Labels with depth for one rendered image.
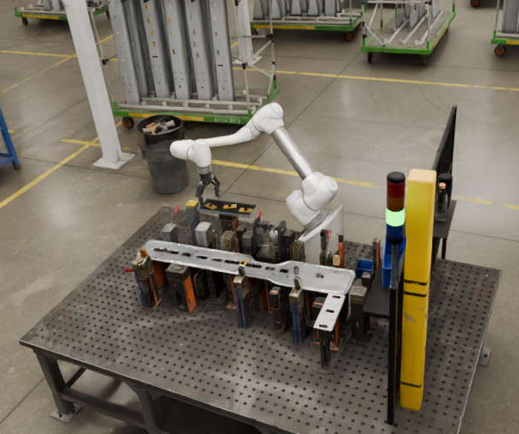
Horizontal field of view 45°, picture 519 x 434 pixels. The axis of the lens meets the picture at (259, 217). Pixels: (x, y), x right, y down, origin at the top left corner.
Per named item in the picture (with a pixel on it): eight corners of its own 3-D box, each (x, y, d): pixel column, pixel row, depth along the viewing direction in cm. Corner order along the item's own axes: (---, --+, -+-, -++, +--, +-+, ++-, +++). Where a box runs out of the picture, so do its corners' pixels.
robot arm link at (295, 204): (308, 218, 434) (287, 195, 433) (325, 206, 422) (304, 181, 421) (299, 230, 422) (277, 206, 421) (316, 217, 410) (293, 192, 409)
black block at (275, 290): (269, 333, 366) (265, 294, 350) (276, 321, 374) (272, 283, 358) (282, 336, 363) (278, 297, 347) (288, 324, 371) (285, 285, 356)
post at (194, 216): (194, 261, 433) (184, 207, 410) (199, 255, 439) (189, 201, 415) (204, 263, 431) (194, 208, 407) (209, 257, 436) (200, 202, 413)
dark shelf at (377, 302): (361, 314, 328) (361, 310, 326) (397, 222, 396) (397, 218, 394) (404, 323, 320) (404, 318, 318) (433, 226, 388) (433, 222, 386)
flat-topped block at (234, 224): (226, 267, 424) (218, 211, 400) (231, 260, 430) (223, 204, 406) (240, 269, 420) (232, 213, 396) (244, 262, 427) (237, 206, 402)
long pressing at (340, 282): (132, 259, 393) (131, 257, 392) (150, 238, 410) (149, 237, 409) (346, 297, 342) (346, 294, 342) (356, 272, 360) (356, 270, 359)
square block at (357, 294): (350, 343, 353) (349, 294, 334) (354, 333, 359) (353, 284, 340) (364, 345, 350) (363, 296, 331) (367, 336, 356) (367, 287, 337)
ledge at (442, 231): (416, 243, 313) (417, 213, 303) (428, 205, 340) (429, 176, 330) (447, 247, 307) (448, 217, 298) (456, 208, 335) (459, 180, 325)
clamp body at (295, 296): (288, 343, 358) (283, 296, 340) (295, 329, 367) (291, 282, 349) (303, 346, 355) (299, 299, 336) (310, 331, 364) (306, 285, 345)
